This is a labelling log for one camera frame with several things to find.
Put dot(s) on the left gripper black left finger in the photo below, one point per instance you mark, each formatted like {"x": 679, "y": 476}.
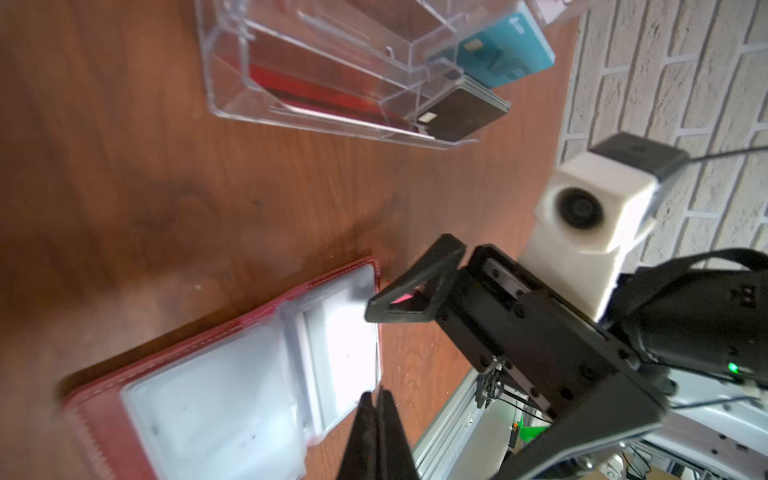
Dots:
{"x": 360, "y": 459}

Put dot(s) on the red card in organizer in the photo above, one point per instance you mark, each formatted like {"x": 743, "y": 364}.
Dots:
{"x": 308, "y": 95}

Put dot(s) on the red leather card holder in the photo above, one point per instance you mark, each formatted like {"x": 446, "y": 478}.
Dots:
{"x": 242, "y": 400}

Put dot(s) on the black VIP card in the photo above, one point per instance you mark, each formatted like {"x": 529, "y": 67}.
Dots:
{"x": 459, "y": 110}

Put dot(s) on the teal VIP card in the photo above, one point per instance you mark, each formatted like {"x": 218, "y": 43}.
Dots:
{"x": 506, "y": 51}

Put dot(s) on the aluminium rail frame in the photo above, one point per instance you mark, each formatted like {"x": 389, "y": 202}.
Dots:
{"x": 466, "y": 441}

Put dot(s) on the clear acrylic card organizer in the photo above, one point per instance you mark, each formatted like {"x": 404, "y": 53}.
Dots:
{"x": 397, "y": 53}

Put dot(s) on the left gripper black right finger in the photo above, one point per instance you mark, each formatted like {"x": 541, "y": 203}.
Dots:
{"x": 394, "y": 456}

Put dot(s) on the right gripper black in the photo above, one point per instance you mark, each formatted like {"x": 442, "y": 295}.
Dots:
{"x": 503, "y": 318}

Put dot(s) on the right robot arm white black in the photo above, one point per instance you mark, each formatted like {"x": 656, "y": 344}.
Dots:
{"x": 678, "y": 316}

